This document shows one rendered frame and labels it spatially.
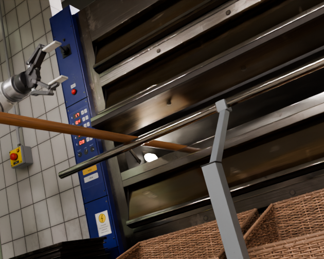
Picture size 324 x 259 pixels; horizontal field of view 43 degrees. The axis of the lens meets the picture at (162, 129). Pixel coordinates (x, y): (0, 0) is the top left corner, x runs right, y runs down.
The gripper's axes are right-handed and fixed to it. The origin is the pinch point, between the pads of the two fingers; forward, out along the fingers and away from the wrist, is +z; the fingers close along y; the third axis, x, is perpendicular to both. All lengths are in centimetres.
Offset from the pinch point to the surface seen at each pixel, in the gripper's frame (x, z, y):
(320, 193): -52, 57, 64
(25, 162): -48, -80, 7
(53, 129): 15.4, 6.9, 30.5
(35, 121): 22.0, 7.6, 29.3
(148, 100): -41.5, 6.6, 9.7
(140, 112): -47.0, -2.1, 10.6
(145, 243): -51, -18, 64
